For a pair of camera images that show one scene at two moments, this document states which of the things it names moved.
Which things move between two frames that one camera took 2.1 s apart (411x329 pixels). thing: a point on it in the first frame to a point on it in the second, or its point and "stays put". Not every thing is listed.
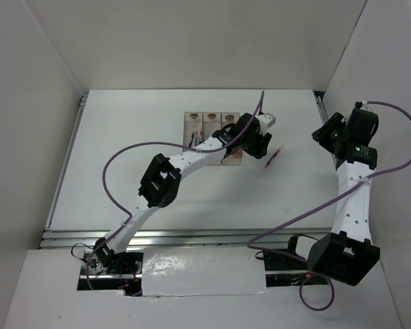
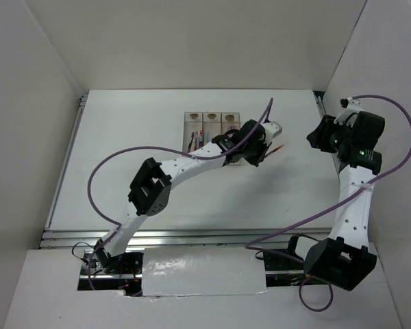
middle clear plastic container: [212, 122] stays put
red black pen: [272, 157] to [274, 150]
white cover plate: [203, 271] stays put
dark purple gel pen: [192, 139] stays put
